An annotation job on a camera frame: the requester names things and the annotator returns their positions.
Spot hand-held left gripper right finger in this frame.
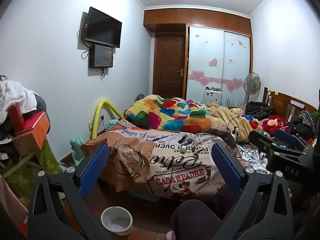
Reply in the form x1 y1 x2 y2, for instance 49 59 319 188
211 142 295 240

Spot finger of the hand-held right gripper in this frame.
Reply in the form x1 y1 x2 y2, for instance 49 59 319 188
275 129 314 155
248 131 278 155

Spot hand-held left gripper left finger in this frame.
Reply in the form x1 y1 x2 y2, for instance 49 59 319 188
27 142 115 240

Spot white waste bin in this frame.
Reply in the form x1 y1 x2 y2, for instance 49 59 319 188
101 206 133 236

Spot red plush toy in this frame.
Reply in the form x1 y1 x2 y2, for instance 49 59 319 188
262 115 288 134

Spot dark clothing pile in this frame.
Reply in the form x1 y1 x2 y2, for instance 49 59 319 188
289 109 320 142

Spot teal cloth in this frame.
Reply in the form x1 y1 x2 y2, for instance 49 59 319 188
70 119 119 166

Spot black striped garment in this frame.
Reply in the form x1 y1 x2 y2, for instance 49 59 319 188
246 101 275 121

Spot wooden bed headboard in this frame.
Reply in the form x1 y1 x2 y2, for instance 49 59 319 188
262 87 320 123

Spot newspaper print bed sheet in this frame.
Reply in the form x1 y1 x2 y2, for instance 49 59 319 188
81 119 269 201

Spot large green leaf-print fabric box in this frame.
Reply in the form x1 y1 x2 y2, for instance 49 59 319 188
0 135 63 202

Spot yellow foam tube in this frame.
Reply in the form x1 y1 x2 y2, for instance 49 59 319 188
91 99 125 139

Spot standing electric fan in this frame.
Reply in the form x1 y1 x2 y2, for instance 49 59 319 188
244 72 262 104

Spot person's dark trousers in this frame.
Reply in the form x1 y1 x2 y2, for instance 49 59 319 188
170 184 250 240

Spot white boxy appliance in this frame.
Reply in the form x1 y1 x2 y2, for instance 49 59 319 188
203 87 223 105

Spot colourful patchwork blanket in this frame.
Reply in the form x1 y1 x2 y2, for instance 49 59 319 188
125 94 263 143

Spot red wooden box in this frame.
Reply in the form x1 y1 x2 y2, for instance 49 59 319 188
9 104 50 156

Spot frosted wardrobe with heart stickers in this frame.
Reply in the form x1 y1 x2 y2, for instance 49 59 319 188
186 25 252 105

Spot white towel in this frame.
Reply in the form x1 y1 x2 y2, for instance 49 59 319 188
0 80 38 125

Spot brown wooden door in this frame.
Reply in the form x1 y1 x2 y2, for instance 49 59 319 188
153 32 187 99

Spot wooden overhead cabinet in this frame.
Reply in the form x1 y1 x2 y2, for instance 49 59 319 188
143 8 252 36

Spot black cable on bed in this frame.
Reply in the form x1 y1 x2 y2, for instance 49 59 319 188
226 114 242 142

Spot small black wall monitor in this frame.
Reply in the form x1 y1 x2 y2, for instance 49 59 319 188
89 44 114 68

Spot black television cable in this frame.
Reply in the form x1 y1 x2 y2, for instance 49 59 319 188
76 25 91 61

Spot large black wall television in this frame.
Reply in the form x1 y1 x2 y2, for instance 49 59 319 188
85 7 122 48

